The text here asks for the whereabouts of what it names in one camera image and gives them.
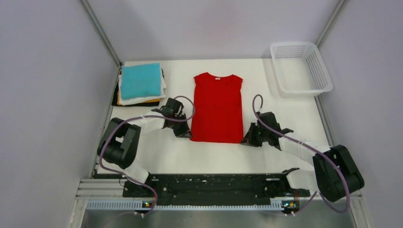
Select white cable duct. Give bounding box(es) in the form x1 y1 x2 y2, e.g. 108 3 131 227
86 199 284 211

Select red t shirt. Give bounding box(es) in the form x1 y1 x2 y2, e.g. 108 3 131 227
191 72 244 143

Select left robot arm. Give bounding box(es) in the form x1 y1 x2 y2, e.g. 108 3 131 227
97 98 192 196

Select folded white t shirt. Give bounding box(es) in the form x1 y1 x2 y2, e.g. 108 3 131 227
119 69 166 102

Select folded blue t shirt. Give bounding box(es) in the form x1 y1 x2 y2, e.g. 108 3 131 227
120 63 162 100

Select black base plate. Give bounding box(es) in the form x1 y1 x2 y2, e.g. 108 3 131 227
123 173 310 206

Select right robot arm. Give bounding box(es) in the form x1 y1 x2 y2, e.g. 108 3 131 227
240 112 365 202

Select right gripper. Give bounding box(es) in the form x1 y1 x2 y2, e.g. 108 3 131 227
240 122 269 147

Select white plastic basket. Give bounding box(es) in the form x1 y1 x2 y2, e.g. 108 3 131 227
270 42 333 97

